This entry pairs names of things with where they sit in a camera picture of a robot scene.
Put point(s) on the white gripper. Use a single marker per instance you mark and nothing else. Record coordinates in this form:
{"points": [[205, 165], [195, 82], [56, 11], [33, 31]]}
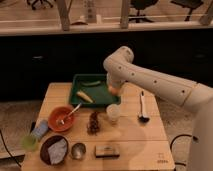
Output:
{"points": [[115, 82]]}

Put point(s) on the yellow-red apple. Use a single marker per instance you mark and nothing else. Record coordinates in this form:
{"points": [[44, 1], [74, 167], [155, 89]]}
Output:
{"points": [[113, 90]]}

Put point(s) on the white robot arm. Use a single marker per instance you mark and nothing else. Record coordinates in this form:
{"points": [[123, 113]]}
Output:
{"points": [[192, 96]]}

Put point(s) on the green plastic tray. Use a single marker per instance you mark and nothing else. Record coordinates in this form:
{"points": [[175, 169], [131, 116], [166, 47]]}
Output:
{"points": [[99, 94]]}

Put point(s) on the green cucumber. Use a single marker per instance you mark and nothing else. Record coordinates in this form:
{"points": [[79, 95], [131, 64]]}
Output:
{"points": [[91, 84]]}

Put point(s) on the white cup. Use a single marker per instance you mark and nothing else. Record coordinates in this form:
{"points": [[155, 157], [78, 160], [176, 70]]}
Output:
{"points": [[113, 112]]}

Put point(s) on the bunch of dark grapes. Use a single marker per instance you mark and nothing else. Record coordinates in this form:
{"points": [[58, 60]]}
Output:
{"points": [[93, 124]]}

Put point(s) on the orange bowl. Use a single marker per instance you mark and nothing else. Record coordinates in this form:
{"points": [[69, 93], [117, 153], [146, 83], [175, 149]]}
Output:
{"points": [[59, 113]]}

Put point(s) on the silver spoon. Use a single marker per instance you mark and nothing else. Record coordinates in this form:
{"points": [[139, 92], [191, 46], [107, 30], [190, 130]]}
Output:
{"points": [[70, 113]]}

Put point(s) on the rectangular brown sponge block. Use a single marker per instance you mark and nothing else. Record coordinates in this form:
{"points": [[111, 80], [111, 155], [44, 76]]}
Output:
{"points": [[106, 151]]}

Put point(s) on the small metal cup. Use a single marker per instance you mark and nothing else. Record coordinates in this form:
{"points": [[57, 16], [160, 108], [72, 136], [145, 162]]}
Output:
{"points": [[78, 151]]}

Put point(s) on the office chair middle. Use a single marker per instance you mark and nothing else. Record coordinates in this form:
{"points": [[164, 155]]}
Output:
{"points": [[139, 5]]}

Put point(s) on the office chair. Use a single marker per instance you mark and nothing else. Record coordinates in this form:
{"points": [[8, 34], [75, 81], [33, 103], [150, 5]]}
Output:
{"points": [[190, 4], [43, 3], [139, 5]]}

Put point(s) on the grey cloth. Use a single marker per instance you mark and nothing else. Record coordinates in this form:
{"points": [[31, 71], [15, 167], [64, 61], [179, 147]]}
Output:
{"points": [[57, 151]]}

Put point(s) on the dark brown bowl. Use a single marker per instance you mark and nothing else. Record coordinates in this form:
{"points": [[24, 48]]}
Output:
{"points": [[44, 155]]}

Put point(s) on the green plastic cup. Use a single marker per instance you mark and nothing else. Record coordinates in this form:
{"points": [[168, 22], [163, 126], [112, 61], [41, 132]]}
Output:
{"points": [[29, 143]]}

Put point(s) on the office chair right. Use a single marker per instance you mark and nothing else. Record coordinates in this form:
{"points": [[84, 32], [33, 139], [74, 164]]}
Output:
{"points": [[190, 4]]}

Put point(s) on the office chair left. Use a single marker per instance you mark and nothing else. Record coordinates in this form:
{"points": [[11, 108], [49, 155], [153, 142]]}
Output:
{"points": [[43, 3]]}

